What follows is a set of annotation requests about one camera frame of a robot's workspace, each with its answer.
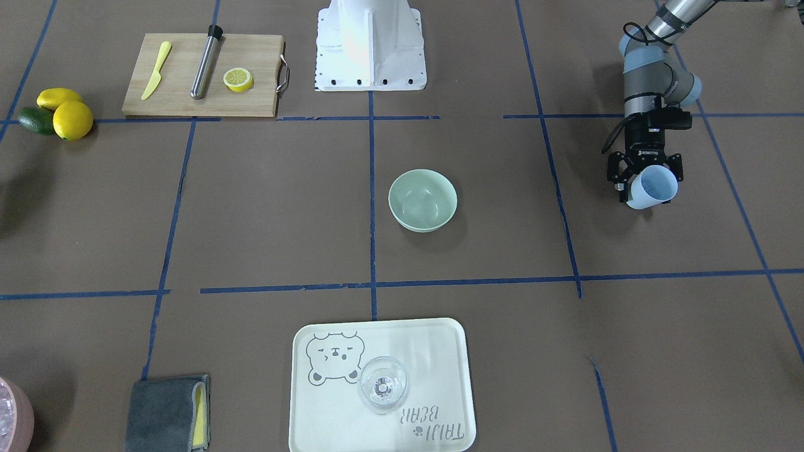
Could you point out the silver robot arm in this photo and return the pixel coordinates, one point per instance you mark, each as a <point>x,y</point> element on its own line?
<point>658,94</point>

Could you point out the pink bowl with ice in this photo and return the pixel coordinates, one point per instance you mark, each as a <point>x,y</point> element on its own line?
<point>17,417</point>

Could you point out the yellow lemon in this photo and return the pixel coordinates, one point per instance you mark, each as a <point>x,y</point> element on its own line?
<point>72,120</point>
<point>51,99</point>

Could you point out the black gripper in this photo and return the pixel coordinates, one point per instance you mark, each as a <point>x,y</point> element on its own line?
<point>643,141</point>

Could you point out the clear wine glass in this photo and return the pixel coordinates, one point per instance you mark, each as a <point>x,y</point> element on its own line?
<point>384,385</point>

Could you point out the green bowl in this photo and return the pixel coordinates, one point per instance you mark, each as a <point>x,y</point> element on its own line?
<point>422,200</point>

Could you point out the light blue cup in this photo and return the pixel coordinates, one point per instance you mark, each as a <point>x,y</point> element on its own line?
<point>656,184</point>

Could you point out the half lemon slice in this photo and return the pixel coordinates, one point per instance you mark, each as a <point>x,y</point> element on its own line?
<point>238,80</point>

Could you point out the grey folded cloth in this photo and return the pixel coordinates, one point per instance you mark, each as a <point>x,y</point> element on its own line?
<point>169,414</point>

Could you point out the green lime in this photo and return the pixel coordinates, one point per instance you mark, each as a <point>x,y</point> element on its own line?
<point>37,119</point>

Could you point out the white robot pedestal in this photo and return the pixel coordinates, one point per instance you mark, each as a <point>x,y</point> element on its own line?
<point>375,46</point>

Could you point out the yellow plastic knife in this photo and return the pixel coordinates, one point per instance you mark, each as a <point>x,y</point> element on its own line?
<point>155,76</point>

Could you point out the cream bear tray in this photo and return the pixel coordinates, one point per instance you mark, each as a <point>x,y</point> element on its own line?
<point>328,414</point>

